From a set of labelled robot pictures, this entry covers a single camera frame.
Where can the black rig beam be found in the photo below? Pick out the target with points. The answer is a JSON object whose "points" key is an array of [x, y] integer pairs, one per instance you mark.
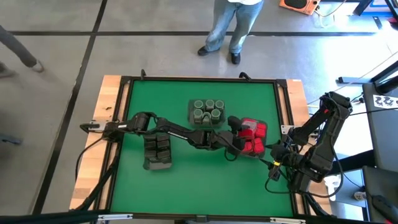
{"points": [[46, 217]]}

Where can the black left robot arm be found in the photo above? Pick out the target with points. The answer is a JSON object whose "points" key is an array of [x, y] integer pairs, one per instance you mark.
{"points": [[174, 132]]}

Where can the black frame hook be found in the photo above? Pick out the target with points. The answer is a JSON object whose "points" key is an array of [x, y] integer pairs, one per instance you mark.
{"points": [[245, 75], [143, 73]]}

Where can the dark grey desk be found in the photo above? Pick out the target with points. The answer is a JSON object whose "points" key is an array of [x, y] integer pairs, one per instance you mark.
{"points": [[379, 183]]}

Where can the aluminium extrusion bar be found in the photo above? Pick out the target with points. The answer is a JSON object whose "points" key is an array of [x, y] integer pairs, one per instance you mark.
{"points": [[287, 221], [115, 217]]}

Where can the black desk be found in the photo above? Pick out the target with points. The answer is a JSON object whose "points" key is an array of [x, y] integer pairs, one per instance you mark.
{"points": [[385, 140]]}

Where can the person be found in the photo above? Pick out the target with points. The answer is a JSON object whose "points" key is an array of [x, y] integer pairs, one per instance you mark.
{"points": [[18, 49], [231, 28]]}

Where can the green table mat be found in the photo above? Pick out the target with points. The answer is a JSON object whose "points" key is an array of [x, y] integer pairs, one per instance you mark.
{"points": [[202, 186]]}

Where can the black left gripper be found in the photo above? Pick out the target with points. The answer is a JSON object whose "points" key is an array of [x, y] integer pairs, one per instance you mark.
{"points": [[225, 141]]}

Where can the silver corner bracket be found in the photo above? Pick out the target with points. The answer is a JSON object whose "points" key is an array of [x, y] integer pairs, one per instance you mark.
{"points": [[284, 129]]}

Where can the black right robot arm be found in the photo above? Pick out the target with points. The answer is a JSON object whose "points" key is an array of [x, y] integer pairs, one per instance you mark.
{"points": [[323, 146]]}

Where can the smoky clear plastic bin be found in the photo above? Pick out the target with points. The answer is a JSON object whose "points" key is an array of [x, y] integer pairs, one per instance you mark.
{"points": [[191, 123], [157, 166], [264, 152]]}

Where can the black computer mouse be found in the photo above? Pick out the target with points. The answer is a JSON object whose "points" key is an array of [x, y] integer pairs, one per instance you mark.
{"points": [[384, 205]]}

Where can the orange board with black disc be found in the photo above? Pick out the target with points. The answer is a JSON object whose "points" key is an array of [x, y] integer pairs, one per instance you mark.
{"points": [[306, 11]]}

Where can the grey chair foot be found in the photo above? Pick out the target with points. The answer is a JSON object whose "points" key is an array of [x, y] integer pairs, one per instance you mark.
{"points": [[9, 139]]}

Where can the white handheld device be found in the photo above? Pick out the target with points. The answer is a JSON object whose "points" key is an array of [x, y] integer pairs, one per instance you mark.
{"points": [[331, 186]]}

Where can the white sheet with black marks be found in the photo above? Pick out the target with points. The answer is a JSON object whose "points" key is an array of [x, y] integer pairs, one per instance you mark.
{"points": [[385, 101]]}

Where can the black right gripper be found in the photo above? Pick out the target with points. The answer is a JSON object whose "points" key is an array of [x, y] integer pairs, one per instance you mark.
{"points": [[286, 157]]}

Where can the wooden table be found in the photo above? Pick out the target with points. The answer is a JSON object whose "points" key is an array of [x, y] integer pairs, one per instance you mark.
{"points": [[85, 194]]}

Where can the black desk crossbar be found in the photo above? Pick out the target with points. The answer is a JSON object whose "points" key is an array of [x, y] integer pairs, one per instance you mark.
{"points": [[354, 161]]}

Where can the white power adapter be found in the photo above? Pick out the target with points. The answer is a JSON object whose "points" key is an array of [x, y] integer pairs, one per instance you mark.
{"points": [[360, 196]]}

